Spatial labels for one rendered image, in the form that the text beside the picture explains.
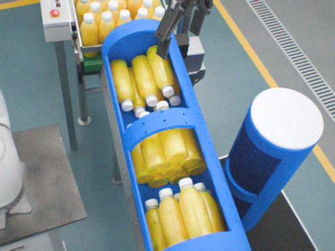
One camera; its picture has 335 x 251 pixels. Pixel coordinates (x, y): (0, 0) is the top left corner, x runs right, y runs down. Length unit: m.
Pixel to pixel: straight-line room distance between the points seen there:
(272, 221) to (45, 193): 1.39
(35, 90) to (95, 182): 0.79
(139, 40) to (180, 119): 0.45
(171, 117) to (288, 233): 1.32
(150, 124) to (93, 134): 1.45
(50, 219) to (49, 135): 0.30
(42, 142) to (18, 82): 1.54
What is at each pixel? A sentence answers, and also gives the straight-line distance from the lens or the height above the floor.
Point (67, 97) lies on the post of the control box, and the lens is 2.23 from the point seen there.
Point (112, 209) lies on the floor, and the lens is 2.48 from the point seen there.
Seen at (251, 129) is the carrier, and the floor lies 1.00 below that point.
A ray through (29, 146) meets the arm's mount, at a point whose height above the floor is 1.02.
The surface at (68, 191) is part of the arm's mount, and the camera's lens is 1.41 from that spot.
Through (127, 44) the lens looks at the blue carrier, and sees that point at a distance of 1.63.
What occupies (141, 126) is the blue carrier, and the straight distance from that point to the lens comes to 1.30.
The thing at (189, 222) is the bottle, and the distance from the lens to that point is 1.20.
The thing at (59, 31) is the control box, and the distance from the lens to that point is 1.78.
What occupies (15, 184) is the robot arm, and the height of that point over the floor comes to 1.16.
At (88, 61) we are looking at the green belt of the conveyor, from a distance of 1.87.
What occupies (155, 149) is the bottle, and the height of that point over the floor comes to 1.15.
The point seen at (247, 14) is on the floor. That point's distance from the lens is 3.63.
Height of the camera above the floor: 2.28
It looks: 55 degrees down
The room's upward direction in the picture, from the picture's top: 11 degrees clockwise
